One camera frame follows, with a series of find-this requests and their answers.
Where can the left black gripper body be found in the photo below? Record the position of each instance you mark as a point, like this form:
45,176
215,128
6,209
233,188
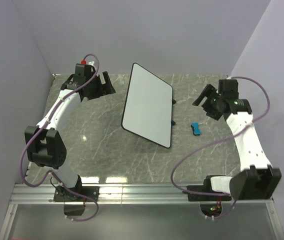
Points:
95,88

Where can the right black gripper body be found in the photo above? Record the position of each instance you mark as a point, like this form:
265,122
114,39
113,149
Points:
211,106

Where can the blue whiteboard eraser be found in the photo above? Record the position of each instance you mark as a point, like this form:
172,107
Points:
195,129

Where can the white whiteboard black frame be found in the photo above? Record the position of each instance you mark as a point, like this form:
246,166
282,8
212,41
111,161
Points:
148,107

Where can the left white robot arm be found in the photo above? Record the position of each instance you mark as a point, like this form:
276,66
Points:
44,145

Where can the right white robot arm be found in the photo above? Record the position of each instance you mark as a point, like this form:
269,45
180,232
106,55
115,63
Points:
257,179

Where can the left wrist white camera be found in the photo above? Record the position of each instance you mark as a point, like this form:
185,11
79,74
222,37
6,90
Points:
95,65

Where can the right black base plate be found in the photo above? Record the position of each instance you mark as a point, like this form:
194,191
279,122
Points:
204,198

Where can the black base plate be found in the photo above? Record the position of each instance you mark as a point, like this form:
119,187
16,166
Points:
204,198
62,195

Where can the aluminium front rail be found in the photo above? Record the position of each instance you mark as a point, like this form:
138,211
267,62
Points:
109,194

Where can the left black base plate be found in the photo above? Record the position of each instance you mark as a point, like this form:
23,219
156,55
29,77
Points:
62,195

